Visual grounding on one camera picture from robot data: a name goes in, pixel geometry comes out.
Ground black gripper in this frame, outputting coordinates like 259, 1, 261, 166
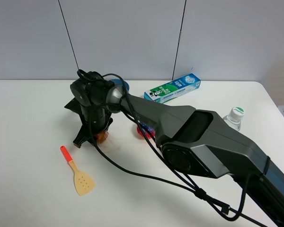
70, 71, 114, 148

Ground pizza bread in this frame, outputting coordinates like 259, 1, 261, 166
96, 131, 109, 144

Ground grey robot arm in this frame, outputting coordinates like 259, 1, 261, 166
66, 70, 284, 227

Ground blue plastic bowl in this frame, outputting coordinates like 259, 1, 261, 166
110, 79, 130, 93

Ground red blue squishy ball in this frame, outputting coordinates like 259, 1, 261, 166
136, 121, 155, 140

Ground green blue toothpaste box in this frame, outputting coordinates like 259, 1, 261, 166
144, 73, 201, 104

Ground clear water bottle green label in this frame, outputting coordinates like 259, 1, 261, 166
223, 106, 245, 131

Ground wooden spatula orange handle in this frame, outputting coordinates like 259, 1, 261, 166
60, 146, 96, 196

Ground black cable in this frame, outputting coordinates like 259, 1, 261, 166
77, 69, 268, 227

